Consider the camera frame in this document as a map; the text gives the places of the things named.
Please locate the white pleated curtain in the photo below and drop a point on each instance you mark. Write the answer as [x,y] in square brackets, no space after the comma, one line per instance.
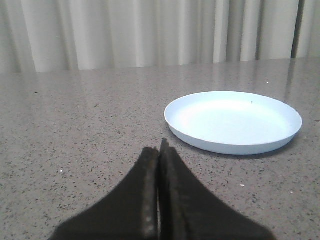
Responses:
[56,35]

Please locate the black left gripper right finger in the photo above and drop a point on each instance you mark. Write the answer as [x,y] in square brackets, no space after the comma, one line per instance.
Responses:
[189,211]

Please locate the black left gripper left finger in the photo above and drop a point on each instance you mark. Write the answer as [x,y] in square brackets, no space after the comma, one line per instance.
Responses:
[128,212]

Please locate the light blue round plate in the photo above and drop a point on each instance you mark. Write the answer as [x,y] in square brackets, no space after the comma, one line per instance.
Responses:
[232,123]

